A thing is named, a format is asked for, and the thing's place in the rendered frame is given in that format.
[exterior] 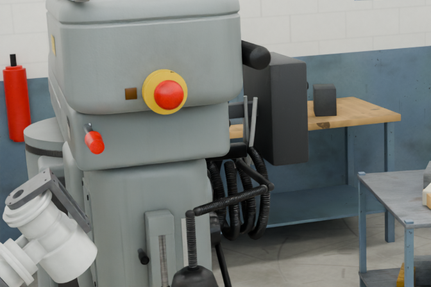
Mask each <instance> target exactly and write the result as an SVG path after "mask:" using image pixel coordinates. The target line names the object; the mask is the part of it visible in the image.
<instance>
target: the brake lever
mask: <svg viewBox="0 0 431 287"><path fill-rule="evenodd" d="M83 130H84V132H85V134H86V136H85V143H86V145H87V147H88V148H89V149H90V150H91V152H92V153H94V154H101V153H102V152H103V151H104V149H105V145H104V143H103V139H102V137H101V135H100V134H99V133H98V132H97V131H94V130H93V129H92V124H91V123H88V124H84V126H83Z"/></svg>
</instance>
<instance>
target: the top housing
mask: <svg viewBox="0 0 431 287"><path fill-rule="evenodd" d="M46 9H47V10H48V11H47V12H46V17H47V31H48V39H49V52H50V60H51V69H52V71H53V74H54V75H55V78H56V80H57V82H58V85H59V87H60V89H61V91H62V93H63V96H64V97H65V100H66V102H67V104H68V105H69V106H70V107H71V108H72V109H73V110H75V111H78V112H80V113H85V114H93V115H104V114H114V113H128V112H135V111H148V110H152V109H151V108H150V107H149V106H147V104H146V103H145V102H144V99H143V96H142V86H143V84H144V81H145V80H146V78H147V77H148V76H149V75H150V74H151V73H152V72H154V71H156V70H161V69H167V70H171V71H173V72H175V73H177V74H179V75H180V76H181V77H182V78H183V80H184V81H185V83H186V85H187V99H186V101H185V103H184V105H183V106H182V107H189V106H202V105H209V104H219V103H225V102H228V101H231V100H232V99H234V98H236V97H237V96H238V95H239V94H240V92H241V90H242V86H243V75H242V46H241V16H240V15H239V14H238V11H239V10H240V4H239V0H90V1H87V2H77V3H75V2H74V1H71V0H46ZM135 87H136V88H137V99H131V100H126V98H125V88H135Z"/></svg>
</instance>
